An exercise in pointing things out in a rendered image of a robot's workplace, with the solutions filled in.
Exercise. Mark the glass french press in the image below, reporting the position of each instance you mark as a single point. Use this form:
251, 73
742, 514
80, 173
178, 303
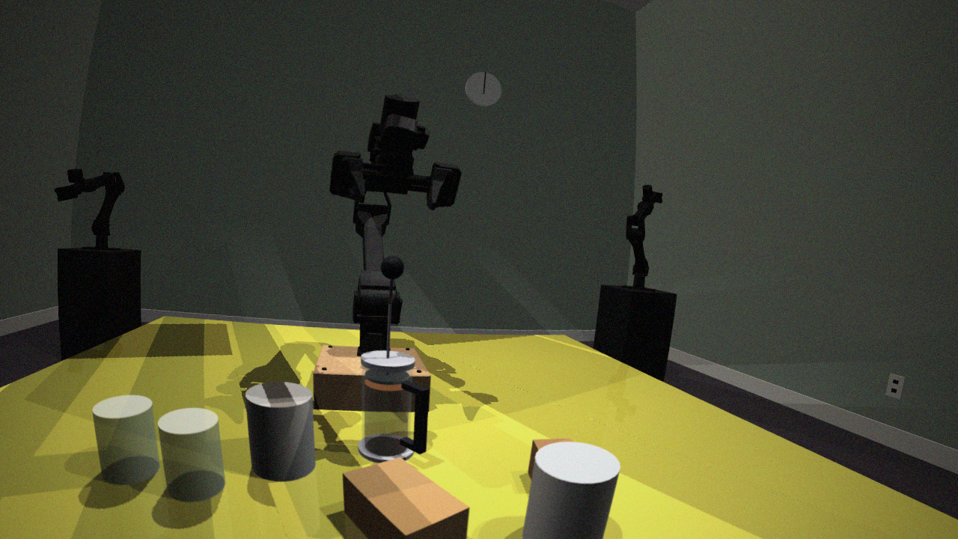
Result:
387, 389

